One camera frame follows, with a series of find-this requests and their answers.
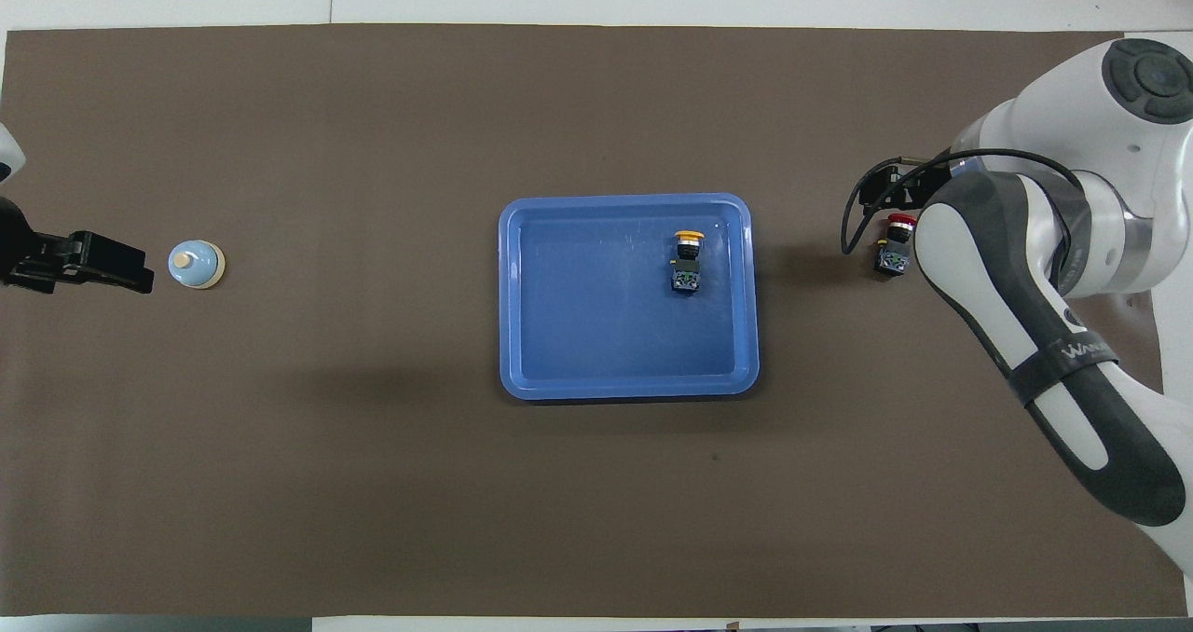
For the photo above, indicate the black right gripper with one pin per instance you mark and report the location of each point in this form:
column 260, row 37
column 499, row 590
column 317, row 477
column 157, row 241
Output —
column 923, row 185

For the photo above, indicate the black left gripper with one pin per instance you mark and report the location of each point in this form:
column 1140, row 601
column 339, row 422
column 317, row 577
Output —
column 20, row 245

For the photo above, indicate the red push button switch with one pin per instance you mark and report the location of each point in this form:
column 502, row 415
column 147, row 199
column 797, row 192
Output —
column 897, row 252

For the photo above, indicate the yellow push button switch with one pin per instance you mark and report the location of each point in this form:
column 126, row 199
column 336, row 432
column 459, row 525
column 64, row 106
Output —
column 688, row 273

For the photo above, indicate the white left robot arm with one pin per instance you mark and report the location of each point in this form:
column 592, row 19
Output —
column 6, row 157

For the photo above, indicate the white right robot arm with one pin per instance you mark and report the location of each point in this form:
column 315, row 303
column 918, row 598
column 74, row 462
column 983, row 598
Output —
column 988, row 268

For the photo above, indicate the light blue desk bell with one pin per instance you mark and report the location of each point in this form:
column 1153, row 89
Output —
column 194, row 266

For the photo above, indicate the blue plastic tray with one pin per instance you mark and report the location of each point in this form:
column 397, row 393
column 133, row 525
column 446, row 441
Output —
column 596, row 324

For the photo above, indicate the brown paper table mat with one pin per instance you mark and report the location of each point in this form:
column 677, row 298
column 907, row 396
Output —
column 373, row 474

